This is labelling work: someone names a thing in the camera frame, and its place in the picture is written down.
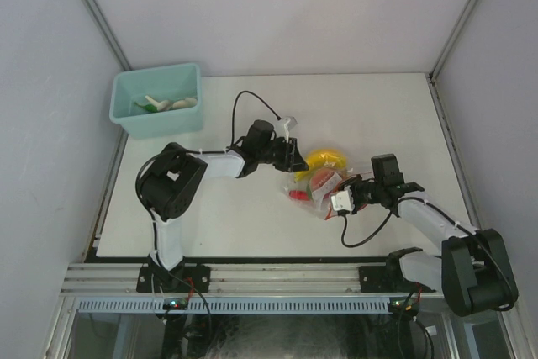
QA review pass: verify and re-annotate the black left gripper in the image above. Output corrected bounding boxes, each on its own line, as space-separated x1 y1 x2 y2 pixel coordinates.
256 136 309 174

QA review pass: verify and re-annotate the red fake watermelon slice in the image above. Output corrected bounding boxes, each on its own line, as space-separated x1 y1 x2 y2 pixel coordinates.
306 167 342 202

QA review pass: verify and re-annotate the clear zip top bag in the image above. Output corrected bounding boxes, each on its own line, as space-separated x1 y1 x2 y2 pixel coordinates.
282 148 372 220

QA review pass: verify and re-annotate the red fake chili pepper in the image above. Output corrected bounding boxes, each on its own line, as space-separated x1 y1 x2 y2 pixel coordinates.
288 190 309 201

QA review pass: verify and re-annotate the white fake bone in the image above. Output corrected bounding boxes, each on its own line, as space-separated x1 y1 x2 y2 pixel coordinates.
145 95 172 112

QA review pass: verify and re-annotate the green fake chili pepper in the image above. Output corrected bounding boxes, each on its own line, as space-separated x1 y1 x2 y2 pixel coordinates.
134 103 159 114

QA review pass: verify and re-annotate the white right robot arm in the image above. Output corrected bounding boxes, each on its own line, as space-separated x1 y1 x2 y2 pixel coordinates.
340 154 519 317

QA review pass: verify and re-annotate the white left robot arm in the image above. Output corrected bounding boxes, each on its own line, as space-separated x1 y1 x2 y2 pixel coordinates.
135 116 309 292

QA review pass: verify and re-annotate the yellow fake banana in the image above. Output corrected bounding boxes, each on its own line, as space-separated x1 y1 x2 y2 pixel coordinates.
294 149 347 182

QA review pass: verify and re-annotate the teal plastic bin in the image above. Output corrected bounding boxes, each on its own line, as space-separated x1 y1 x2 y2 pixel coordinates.
109 63 203 139

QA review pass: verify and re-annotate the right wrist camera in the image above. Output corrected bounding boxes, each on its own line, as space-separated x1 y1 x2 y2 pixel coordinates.
330 189 355 214

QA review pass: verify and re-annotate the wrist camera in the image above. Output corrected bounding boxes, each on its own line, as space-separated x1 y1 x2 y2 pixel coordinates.
275 116 297 142
330 189 355 214

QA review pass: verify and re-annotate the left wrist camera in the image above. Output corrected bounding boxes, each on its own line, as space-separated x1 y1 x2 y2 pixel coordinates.
275 116 297 142

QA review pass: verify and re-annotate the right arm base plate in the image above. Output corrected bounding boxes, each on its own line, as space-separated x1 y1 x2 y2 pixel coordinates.
358 266 417 293

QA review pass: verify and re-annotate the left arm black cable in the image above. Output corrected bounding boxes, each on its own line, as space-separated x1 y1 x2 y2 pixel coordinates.
134 90 282 267

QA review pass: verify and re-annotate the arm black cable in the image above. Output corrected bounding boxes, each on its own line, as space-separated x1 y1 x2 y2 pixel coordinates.
134 90 282 267
340 207 519 312

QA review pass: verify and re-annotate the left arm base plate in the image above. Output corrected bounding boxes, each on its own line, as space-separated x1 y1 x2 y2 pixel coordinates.
136 264 211 293

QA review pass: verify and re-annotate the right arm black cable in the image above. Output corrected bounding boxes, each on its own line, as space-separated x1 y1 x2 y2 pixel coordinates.
340 207 519 312

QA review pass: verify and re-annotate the aluminium frame rail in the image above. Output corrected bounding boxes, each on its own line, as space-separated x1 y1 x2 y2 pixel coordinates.
60 261 519 298

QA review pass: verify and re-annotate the blue slotted cable duct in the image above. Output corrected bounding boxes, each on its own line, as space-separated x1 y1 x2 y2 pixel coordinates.
78 296 391 314

